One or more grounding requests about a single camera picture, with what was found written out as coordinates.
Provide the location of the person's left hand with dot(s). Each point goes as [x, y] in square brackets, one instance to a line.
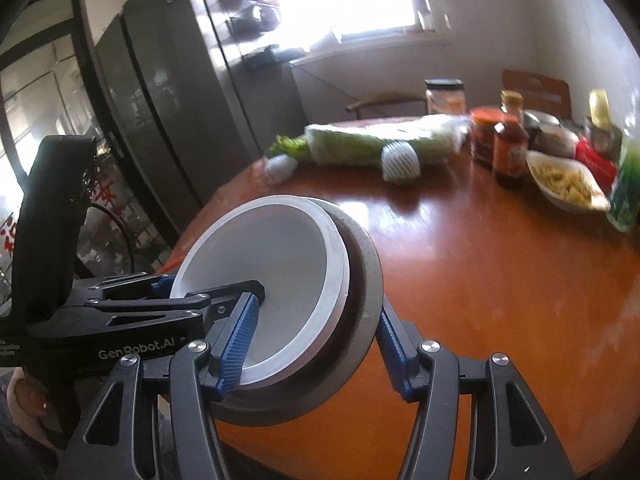
[30, 400]

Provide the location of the wrapped celery bunch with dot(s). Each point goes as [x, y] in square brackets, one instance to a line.
[360, 140]

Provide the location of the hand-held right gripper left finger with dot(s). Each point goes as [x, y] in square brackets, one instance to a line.
[240, 340]

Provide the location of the red box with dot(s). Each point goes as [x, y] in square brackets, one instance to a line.
[595, 160]

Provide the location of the red sauce jar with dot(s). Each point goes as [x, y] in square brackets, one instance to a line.
[485, 135]

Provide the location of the small dark bowl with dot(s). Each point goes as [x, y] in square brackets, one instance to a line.
[557, 142]

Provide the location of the fruit in white foam net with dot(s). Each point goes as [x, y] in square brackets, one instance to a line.
[281, 167]
[400, 162]

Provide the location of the black shelf rack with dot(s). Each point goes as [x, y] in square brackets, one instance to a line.
[260, 57]

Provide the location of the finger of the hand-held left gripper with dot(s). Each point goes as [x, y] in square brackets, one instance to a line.
[162, 286]
[200, 302]

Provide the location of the white dish with food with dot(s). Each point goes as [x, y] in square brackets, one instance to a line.
[565, 180]

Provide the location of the clear jar with black lid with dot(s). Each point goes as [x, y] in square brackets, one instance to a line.
[445, 100]

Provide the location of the yellow capped bottle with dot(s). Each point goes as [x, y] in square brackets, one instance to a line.
[599, 110]

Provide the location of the green leaf lettuce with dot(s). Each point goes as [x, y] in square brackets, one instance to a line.
[287, 146]

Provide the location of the green dish soap bottle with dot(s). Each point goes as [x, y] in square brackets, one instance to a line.
[627, 185]

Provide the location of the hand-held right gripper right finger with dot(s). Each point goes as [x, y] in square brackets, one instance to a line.
[390, 355]

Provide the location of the brown sauce bottle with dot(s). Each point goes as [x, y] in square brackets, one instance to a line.
[510, 150]

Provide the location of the glass door with red stickers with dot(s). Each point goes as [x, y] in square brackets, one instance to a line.
[50, 90]

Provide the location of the grey refrigerator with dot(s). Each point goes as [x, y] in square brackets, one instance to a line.
[175, 85]

